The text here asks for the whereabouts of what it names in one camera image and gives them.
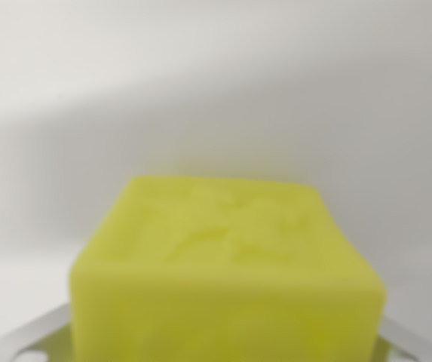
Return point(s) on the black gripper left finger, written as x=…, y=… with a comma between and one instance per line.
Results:
x=31, y=335

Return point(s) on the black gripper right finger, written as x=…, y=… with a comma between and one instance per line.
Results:
x=394, y=345

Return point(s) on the yellow embossed cube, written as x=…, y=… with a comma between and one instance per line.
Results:
x=227, y=275

